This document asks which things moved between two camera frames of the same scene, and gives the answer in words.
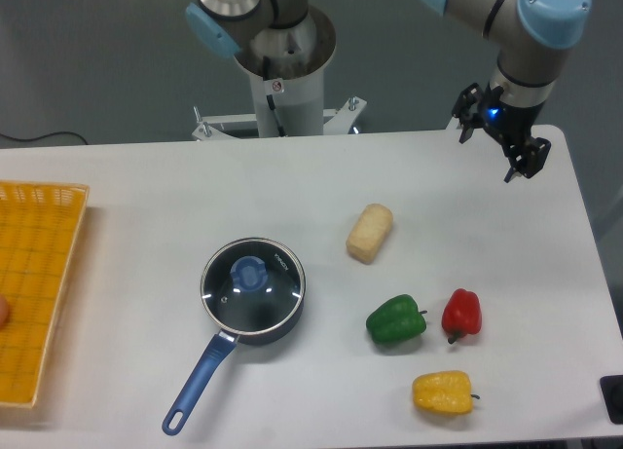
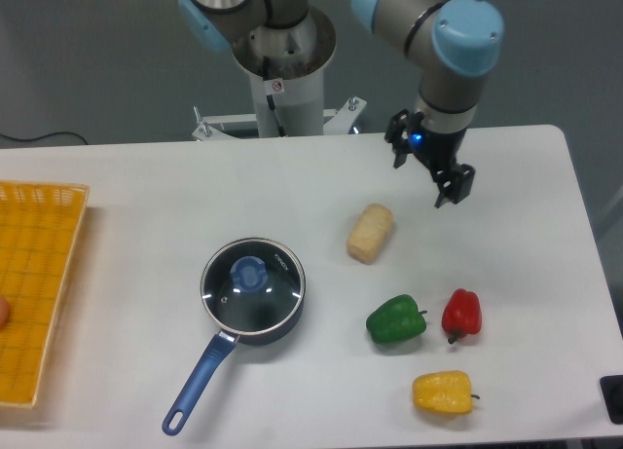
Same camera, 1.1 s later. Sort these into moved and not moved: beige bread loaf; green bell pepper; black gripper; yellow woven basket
Moved: black gripper
Not moved: yellow woven basket; beige bread loaf; green bell pepper
